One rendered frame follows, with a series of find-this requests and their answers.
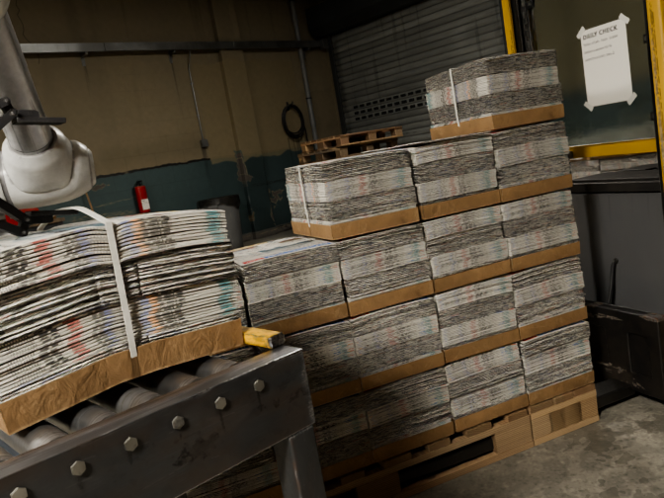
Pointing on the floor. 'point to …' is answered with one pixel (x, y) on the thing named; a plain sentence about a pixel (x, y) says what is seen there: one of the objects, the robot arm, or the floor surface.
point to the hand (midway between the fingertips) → (61, 165)
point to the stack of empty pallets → (348, 144)
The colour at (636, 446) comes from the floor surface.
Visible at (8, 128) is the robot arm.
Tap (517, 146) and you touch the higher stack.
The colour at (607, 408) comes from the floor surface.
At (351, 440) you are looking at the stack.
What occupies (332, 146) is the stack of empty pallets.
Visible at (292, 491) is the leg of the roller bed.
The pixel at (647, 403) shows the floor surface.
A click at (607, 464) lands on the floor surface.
